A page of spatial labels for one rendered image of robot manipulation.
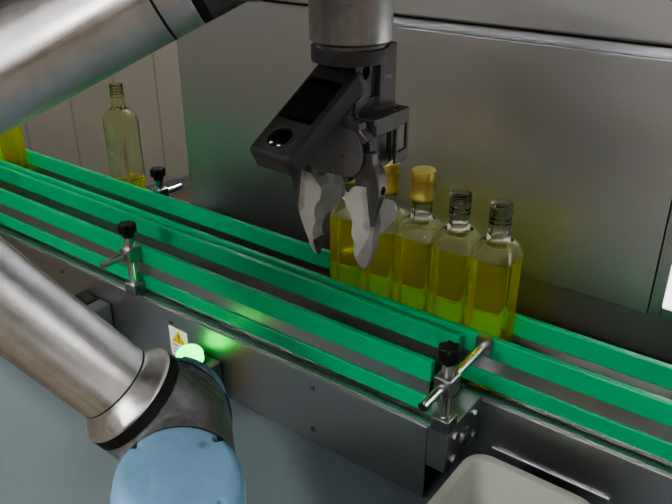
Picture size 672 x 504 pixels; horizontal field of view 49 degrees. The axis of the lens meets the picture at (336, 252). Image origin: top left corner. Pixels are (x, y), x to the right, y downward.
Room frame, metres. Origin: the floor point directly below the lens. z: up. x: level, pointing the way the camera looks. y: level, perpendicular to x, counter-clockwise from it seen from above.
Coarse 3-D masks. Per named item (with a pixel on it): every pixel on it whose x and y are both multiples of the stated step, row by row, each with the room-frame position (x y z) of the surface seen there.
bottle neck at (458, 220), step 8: (456, 192) 0.91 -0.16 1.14; (464, 192) 0.91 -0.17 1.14; (456, 200) 0.89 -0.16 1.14; (464, 200) 0.89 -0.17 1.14; (456, 208) 0.89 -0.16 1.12; (464, 208) 0.89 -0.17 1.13; (456, 216) 0.89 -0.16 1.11; (464, 216) 0.89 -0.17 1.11; (448, 224) 0.90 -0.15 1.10; (456, 224) 0.89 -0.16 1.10; (464, 224) 0.89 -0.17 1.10
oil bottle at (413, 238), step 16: (400, 224) 0.94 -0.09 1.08; (416, 224) 0.92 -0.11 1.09; (432, 224) 0.92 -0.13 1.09; (400, 240) 0.93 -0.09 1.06; (416, 240) 0.91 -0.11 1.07; (432, 240) 0.91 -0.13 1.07; (400, 256) 0.93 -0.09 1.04; (416, 256) 0.91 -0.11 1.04; (400, 272) 0.93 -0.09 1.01; (416, 272) 0.91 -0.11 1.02; (400, 288) 0.93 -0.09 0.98; (416, 288) 0.91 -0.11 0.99; (416, 304) 0.91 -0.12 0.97
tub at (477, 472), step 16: (464, 464) 0.72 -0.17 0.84; (480, 464) 0.73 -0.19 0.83; (496, 464) 0.72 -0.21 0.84; (448, 480) 0.69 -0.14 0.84; (464, 480) 0.71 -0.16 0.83; (480, 480) 0.73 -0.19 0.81; (496, 480) 0.72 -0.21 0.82; (512, 480) 0.71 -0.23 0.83; (528, 480) 0.70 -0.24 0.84; (544, 480) 0.69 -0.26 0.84; (448, 496) 0.68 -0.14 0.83; (464, 496) 0.71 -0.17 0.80; (480, 496) 0.73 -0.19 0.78; (496, 496) 0.71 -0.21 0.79; (512, 496) 0.70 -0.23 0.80; (528, 496) 0.69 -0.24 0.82; (544, 496) 0.68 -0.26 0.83; (560, 496) 0.67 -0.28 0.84; (576, 496) 0.67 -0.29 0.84
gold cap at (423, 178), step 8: (416, 168) 0.94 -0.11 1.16; (424, 168) 0.94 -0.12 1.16; (432, 168) 0.94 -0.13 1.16; (416, 176) 0.93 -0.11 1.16; (424, 176) 0.93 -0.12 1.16; (432, 176) 0.93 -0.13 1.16; (416, 184) 0.93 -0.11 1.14; (424, 184) 0.93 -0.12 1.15; (432, 184) 0.93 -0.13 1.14; (416, 192) 0.93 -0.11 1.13; (424, 192) 0.93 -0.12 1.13; (432, 192) 0.93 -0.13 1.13; (416, 200) 0.93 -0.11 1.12; (424, 200) 0.92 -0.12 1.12; (432, 200) 0.93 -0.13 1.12
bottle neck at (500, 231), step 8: (496, 200) 0.88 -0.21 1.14; (504, 200) 0.88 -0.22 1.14; (496, 208) 0.86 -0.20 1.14; (504, 208) 0.86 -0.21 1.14; (512, 208) 0.86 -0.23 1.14; (496, 216) 0.86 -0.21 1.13; (504, 216) 0.86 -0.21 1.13; (496, 224) 0.86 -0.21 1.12; (504, 224) 0.86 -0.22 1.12; (488, 232) 0.87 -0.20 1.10; (496, 232) 0.86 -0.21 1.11; (504, 232) 0.86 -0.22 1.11; (496, 240) 0.86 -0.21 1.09; (504, 240) 0.86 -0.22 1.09
